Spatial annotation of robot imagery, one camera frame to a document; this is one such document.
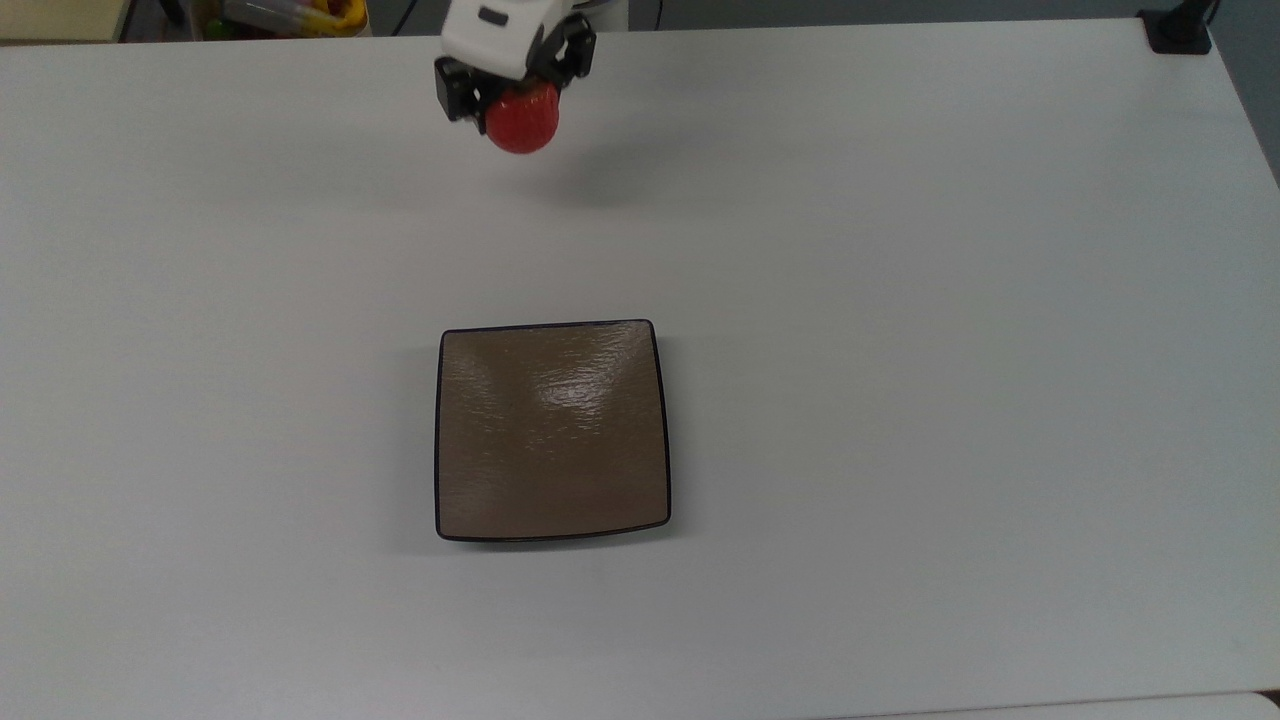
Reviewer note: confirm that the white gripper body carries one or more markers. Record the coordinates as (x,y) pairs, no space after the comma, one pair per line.
(495,35)

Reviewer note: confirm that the square brown ceramic plate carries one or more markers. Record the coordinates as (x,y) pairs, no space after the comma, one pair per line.
(552,432)

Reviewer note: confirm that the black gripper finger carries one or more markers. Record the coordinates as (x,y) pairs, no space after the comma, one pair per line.
(457,88)
(566,52)

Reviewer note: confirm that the beige cabinet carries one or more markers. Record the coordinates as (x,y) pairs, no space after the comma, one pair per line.
(60,18)

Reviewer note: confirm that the yellow bag of items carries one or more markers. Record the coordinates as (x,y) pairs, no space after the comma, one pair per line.
(300,15)

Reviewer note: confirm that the black table clamp mount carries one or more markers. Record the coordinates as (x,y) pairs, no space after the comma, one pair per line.
(1178,30)

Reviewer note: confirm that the red apple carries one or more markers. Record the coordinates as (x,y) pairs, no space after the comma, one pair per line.
(524,122)

